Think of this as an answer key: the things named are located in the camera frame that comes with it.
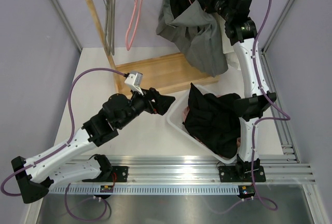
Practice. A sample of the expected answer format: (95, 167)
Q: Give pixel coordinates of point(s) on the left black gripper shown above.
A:
(162, 102)

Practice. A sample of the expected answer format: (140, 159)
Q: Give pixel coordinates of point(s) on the grey pleated skirt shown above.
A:
(195, 33)

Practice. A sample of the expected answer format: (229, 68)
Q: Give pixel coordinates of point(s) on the pink pleated skirt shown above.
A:
(185, 112)

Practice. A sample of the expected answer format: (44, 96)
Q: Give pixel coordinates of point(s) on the large black skirt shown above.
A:
(210, 102)

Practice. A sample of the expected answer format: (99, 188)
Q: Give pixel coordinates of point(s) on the grey metal hanger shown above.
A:
(113, 19)
(108, 27)

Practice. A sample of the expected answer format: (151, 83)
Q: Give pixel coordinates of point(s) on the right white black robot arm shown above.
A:
(241, 31)

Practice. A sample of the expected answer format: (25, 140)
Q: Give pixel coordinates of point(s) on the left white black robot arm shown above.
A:
(39, 174)

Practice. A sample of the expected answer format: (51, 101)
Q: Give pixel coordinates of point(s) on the white ruffled skirt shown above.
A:
(228, 50)

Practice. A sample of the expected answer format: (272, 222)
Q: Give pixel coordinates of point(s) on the white perforated plastic basket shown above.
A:
(175, 120)

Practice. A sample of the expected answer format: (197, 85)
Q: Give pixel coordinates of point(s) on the wooden clothes rack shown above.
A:
(169, 73)

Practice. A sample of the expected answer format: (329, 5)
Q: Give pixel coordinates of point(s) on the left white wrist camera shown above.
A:
(133, 81)

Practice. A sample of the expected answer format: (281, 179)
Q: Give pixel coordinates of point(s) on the aluminium mounting rail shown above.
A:
(203, 170)

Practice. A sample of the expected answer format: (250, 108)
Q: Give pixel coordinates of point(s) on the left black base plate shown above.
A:
(119, 174)

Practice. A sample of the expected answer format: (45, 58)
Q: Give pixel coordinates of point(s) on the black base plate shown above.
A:
(232, 174)
(119, 174)

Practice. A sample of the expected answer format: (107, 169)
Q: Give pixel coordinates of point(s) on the white slotted cable duct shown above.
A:
(85, 189)

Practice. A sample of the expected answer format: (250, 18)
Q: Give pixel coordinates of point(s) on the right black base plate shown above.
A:
(232, 174)

